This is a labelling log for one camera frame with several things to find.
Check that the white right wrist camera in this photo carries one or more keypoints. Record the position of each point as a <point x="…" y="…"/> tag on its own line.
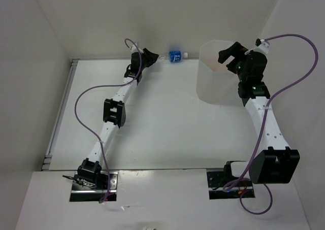
<point x="261" y="46"/>

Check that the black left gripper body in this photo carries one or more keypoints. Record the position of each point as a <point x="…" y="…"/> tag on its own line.
<point x="142" y="65"/>

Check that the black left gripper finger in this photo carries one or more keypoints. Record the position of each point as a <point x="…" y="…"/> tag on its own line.
<point x="147" y="62"/>
<point x="150" y="55"/>

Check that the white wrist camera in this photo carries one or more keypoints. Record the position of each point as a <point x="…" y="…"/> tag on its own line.
<point x="134" y="47"/>
<point x="261" y="46"/>

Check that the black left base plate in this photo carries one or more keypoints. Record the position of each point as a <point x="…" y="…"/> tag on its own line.
<point x="83" y="191"/>

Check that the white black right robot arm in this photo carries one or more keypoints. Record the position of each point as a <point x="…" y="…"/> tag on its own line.
<point x="272" y="161"/>

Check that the aluminium table edge rail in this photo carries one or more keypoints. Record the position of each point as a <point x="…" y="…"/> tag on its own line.
<point x="48" y="155"/>

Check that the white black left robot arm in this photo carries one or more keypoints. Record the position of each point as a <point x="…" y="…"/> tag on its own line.
<point x="114" y="117"/>

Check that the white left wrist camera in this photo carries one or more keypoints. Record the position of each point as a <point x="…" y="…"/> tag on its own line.
<point x="134" y="47"/>

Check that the clear blue-label water bottle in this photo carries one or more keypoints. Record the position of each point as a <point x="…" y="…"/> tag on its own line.
<point x="174" y="56"/>

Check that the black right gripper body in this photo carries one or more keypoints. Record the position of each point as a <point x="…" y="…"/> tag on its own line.
<point x="242" y="74"/>

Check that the translucent white plastic bin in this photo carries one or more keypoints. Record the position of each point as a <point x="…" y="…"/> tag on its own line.
<point x="215" y="83"/>

